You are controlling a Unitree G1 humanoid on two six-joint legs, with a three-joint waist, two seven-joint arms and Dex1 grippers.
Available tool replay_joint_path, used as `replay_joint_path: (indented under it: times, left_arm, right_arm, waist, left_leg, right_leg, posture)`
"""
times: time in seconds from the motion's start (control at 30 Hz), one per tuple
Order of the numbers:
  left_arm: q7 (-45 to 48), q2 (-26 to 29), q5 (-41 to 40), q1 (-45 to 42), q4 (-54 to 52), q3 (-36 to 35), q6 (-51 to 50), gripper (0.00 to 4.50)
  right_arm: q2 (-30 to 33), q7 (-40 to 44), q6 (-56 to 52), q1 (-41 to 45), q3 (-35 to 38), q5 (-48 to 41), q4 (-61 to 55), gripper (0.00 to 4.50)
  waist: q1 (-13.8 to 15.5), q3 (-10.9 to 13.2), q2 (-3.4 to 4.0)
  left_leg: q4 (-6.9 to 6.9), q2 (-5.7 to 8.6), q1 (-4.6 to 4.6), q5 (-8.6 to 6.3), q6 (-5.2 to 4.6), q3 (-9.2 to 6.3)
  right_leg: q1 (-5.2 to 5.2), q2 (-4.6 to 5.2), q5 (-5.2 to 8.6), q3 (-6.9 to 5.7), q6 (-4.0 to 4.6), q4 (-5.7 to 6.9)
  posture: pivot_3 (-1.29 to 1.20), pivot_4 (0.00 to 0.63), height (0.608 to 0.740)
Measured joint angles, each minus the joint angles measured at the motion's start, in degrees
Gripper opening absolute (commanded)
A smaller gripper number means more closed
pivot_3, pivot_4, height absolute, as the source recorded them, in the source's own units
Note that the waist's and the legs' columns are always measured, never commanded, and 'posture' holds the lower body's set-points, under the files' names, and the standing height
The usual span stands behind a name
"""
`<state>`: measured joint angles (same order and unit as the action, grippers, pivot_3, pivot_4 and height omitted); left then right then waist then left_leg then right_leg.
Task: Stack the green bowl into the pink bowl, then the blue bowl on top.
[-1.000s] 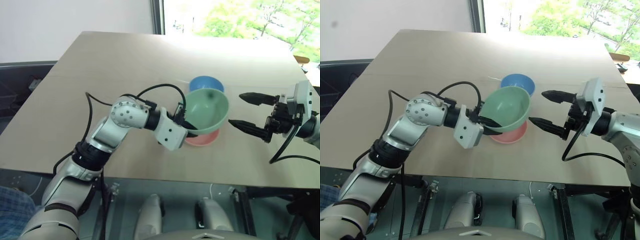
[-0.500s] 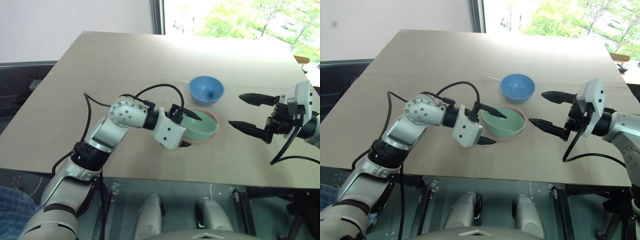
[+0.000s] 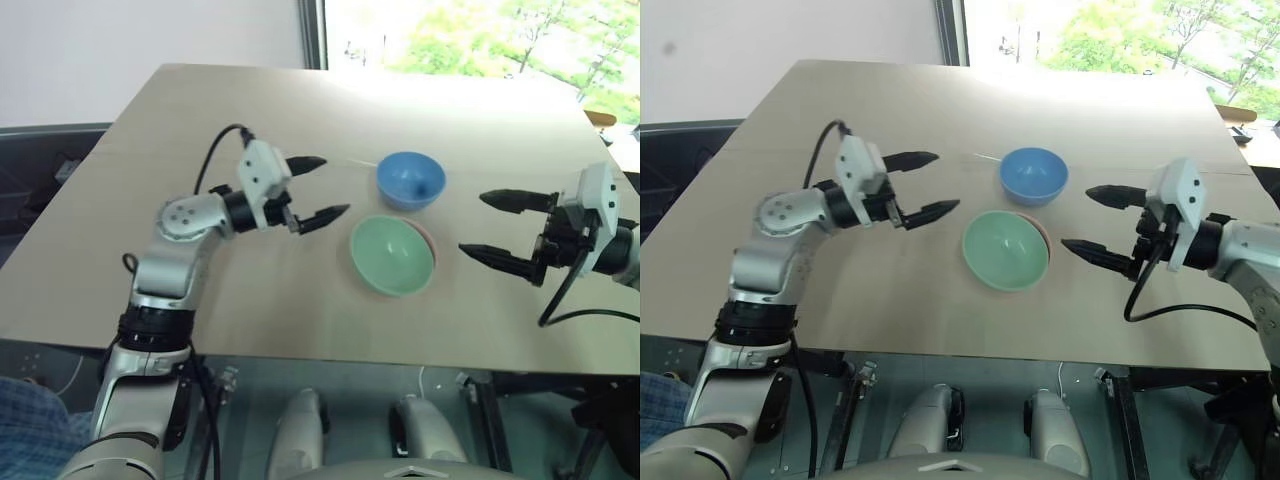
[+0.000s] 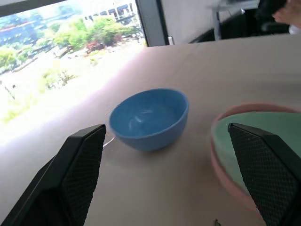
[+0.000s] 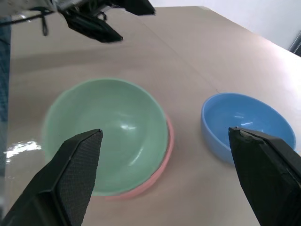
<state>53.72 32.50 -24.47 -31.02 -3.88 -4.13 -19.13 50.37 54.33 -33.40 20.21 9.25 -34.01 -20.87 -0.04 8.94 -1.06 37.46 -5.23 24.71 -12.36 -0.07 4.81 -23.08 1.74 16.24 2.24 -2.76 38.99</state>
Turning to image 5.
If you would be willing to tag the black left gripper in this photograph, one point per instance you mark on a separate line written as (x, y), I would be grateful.
(98, 9)

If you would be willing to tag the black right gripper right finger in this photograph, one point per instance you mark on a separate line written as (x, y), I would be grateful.
(261, 169)

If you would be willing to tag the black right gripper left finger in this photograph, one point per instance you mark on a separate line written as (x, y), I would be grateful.
(70, 174)

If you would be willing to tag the green bowl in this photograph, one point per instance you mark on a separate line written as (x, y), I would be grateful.
(110, 139)

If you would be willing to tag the blue bowl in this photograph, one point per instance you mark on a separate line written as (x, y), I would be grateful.
(244, 115)

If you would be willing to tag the pink bowl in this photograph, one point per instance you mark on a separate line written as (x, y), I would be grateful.
(165, 162)

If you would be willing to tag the dark object beyond table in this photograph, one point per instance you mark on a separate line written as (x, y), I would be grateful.
(296, 43)

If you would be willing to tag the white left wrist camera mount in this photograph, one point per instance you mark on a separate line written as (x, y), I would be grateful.
(68, 3)

